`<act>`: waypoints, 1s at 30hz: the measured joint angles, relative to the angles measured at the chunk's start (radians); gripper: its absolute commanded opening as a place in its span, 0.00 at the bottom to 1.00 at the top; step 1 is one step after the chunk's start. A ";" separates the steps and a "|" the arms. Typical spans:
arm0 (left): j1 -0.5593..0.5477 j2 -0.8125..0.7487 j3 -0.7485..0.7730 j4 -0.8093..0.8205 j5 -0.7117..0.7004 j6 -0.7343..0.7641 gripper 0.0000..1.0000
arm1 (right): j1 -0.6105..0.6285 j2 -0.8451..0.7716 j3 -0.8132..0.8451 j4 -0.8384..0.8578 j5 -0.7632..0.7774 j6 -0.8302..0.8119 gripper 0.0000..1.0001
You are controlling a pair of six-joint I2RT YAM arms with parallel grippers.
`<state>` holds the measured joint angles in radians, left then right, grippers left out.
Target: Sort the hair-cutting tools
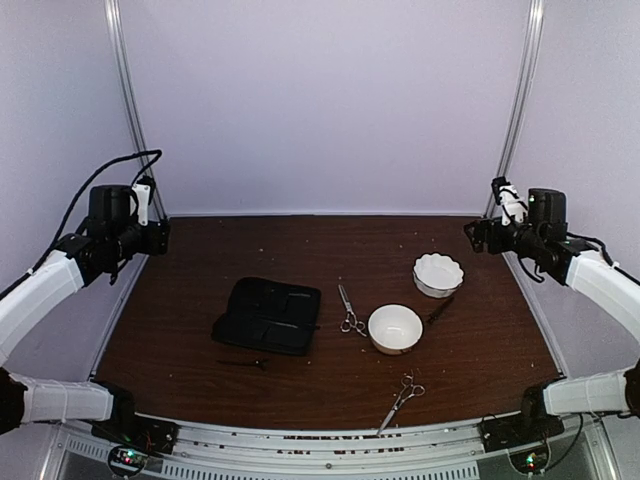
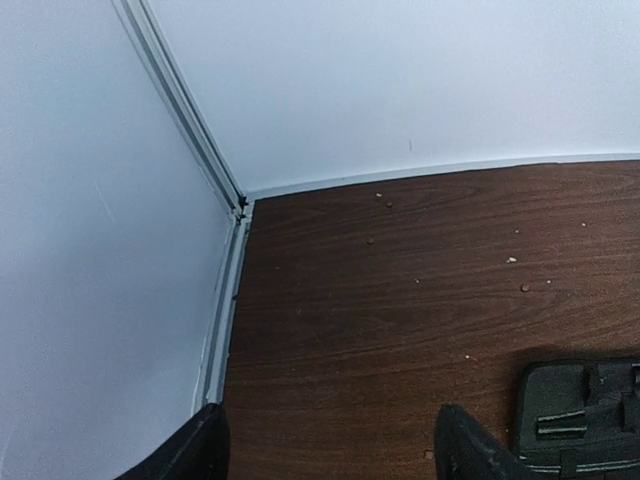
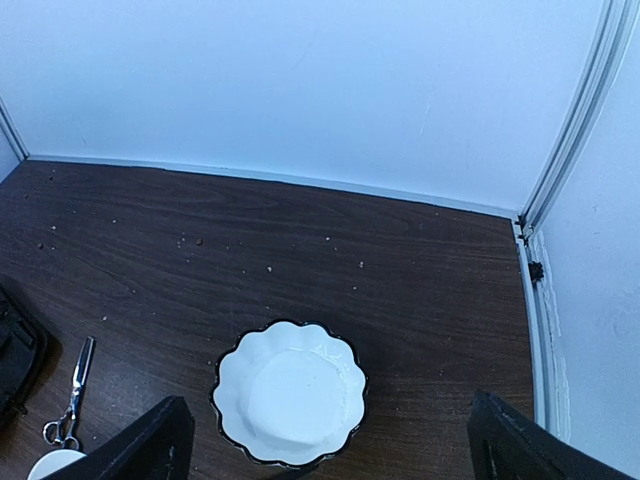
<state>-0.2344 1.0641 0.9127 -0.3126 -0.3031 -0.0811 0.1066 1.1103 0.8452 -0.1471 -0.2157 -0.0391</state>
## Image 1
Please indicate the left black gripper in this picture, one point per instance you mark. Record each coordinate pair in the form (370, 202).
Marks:
(156, 242)

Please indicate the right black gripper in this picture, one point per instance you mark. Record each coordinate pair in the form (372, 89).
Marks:
(495, 246)

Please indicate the black zippered tool case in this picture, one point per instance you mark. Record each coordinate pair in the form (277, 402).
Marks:
(269, 316)

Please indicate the black hair clip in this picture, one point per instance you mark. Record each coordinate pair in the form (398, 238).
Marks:
(260, 364)

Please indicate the silver hair scissors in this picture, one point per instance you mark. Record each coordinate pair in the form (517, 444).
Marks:
(409, 389)

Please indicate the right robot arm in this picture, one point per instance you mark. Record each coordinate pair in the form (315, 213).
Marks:
(535, 228)

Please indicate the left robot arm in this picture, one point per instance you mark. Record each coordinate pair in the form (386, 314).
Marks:
(116, 229)

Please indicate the scalloped white bowl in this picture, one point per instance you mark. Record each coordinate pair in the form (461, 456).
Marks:
(437, 276)

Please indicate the round white bowl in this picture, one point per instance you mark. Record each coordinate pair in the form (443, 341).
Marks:
(394, 329)

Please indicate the silver thinning scissors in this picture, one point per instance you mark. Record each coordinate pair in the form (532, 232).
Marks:
(351, 322)

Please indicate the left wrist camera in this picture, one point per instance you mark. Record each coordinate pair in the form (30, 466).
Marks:
(142, 193)

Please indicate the right aluminium frame post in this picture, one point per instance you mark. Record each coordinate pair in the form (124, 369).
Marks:
(528, 64)

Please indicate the aluminium frame post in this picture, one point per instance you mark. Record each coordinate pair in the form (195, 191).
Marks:
(528, 64)
(117, 38)

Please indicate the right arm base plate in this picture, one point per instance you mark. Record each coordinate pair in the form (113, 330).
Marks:
(498, 433)

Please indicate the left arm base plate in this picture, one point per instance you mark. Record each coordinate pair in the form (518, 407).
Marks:
(147, 435)

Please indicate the front aluminium rail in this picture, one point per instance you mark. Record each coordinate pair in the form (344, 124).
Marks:
(441, 451)

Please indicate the left aluminium frame post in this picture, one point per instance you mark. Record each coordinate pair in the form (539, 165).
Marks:
(117, 38)

